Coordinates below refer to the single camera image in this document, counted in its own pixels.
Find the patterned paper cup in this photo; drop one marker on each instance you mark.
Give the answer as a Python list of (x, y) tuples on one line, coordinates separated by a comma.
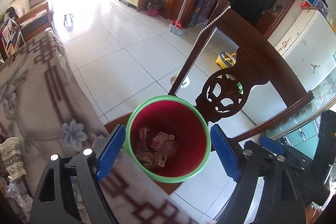
[(12, 158)]

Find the near carved wooden chair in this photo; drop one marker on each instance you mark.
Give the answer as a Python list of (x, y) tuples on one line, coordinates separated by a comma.
[(226, 91)]

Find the broom and dustpan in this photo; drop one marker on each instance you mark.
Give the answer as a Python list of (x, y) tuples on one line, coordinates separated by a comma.
[(176, 27)]

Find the silver foil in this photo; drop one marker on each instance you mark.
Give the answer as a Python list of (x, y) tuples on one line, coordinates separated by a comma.
[(23, 199)]

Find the small black stool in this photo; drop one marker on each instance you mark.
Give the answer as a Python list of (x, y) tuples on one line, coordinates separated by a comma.
[(68, 21)]

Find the white refrigerator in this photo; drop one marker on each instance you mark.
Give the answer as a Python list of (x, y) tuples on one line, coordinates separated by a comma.
[(309, 48)]

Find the pink white package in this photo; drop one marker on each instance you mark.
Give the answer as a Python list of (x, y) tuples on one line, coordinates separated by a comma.
[(164, 146)]

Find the green red trash bin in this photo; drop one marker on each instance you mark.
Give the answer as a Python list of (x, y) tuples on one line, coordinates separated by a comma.
[(171, 115)]

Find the pink plastic wrapper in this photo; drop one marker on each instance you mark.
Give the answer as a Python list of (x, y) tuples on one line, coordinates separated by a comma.
[(142, 153)]

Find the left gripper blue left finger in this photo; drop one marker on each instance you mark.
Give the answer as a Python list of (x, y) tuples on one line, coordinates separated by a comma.
[(107, 150)]

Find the wooden sofa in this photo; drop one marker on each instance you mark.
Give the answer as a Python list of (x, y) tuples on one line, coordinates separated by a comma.
[(34, 16)]

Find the red floor waste basket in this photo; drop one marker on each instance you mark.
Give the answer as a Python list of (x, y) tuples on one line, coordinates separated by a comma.
[(153, 8)]

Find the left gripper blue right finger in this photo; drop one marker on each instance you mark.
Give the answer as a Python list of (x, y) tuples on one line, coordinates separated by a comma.
[(226, 154)]

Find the patterned tablecloth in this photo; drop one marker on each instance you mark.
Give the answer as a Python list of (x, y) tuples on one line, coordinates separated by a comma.
[(44, 107)]

